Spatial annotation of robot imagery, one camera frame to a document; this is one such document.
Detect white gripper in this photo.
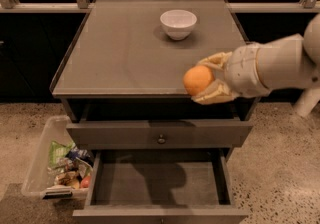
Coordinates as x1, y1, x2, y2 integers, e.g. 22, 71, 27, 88
191, 44, 271, 105

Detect orange fruit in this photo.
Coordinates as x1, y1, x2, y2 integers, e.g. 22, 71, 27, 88
183, 65, 214, 96

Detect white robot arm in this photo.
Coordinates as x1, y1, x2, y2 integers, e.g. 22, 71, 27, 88
192, 15, 320, 105

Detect grey top drawer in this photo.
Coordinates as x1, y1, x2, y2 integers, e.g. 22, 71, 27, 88
67, 119, 253, 150

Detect round metal drawer knob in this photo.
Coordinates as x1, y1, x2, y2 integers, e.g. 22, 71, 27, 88
157, 134, 166, 144

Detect grey drawer cabinet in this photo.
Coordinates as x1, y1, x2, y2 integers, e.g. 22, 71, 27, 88
49, 0, 274, 224

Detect open grey middle drawer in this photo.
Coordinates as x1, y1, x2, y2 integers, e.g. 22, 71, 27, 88
73, 149, 248, 224

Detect white ceramic bowl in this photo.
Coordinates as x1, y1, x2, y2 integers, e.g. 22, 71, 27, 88
160, 9, 197, 41

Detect crumpled snack packets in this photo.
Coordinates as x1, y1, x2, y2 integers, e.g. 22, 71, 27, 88
48, 145, 93, 189

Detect red apple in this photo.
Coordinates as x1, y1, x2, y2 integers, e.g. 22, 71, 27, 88
80, 176, 91, 188

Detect green snack bag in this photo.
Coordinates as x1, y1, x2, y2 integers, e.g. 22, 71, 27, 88
49, 141, 74, 168

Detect clear plastic storage bin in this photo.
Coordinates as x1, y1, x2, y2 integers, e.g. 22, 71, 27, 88
21, 115, 88, 199

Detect white cylindrical post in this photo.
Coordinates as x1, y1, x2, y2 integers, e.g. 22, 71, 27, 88
293, 88, 320, 117

